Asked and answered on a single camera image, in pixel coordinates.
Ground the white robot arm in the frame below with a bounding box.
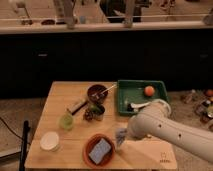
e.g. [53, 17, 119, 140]
[127, 99, 213, 163]

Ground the green plastic cup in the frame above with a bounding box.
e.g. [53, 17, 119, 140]
[59, 114, 74, 131]

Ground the brown rectangular block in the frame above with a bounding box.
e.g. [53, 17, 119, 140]
[67, 99, 87, 115]

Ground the light blue towel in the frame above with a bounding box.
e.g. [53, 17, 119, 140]
[115, 128, 127, 148]

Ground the white spoon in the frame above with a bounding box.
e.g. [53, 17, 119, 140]
[93, 84, 116, 99]

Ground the brown pine cone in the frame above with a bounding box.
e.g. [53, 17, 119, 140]
[83, 109, 94, 122]

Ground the green plastic tray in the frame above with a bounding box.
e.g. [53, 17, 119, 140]
[117, 80, 169, 117]

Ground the dark brown bowl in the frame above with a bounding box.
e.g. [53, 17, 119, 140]
[87, 84, 108, 104]

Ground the white plastic cup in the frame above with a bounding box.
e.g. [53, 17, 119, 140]
[40, 131, 59, 151]

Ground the orange ball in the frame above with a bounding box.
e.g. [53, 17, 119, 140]
[144, 86, 155, 97]

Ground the white handled brush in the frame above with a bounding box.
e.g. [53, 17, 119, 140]
[127, 102, 148, 112]

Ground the blue sponge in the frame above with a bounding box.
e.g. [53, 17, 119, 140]
[89, 138, 111, 164]

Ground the black stand pole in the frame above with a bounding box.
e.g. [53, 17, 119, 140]
[19, 120, 30, 171]

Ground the terracotta orange bowl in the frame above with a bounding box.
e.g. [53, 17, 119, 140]
[82, 134, 115, 169]

